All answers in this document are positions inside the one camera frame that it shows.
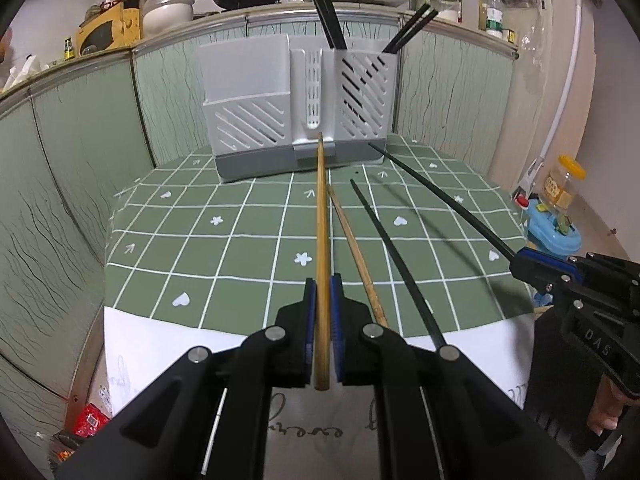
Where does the black chopstick three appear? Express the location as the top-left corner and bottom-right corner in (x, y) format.
(383, 10), (438, 54)

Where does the black chopstick four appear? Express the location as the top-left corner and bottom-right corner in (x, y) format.
(368, 142), (515, 262)

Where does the white squeeze bottle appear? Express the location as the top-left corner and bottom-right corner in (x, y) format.
(461, 0), (480, 30)

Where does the black chopstick two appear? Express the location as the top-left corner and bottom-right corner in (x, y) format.
(349, 179), (447, 350)

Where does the black chopstick one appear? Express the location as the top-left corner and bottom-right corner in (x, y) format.
(311, 0), (335, 49)

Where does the red snack packet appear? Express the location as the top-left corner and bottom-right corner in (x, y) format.
(73, 403), (111, 438)

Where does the wooden chopstick two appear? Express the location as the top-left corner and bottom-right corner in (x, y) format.
(328, 185), (390, 327)

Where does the white rice cooker pot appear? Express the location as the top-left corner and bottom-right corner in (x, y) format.
(141, 0), (194, 38)

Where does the green label white bottle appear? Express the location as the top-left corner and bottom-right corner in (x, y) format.
(485, 6), (503, 38)

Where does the wooden chopstick one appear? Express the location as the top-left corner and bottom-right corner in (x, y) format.
(314, 134), (331, 391)

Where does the yellow lid glass jar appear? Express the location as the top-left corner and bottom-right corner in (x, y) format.
(542, 155), (587, 211)

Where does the yellow microwave oven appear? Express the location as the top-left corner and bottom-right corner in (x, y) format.
(75, 0), (142, 55)

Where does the green checkered tablecloth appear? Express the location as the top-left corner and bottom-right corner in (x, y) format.
(102, 131), (536, 411)

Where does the clear salt container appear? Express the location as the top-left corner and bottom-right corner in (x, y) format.
(425, 0), (460, 23)

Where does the right human hand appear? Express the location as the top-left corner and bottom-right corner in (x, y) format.
(587, 376), (636, 436)

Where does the blue plastic water jug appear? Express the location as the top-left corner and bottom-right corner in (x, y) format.
(527, 198), (582, 258)

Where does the grey plastic utensil holder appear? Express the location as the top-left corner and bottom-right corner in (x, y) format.
(198, 34), (398, 182)

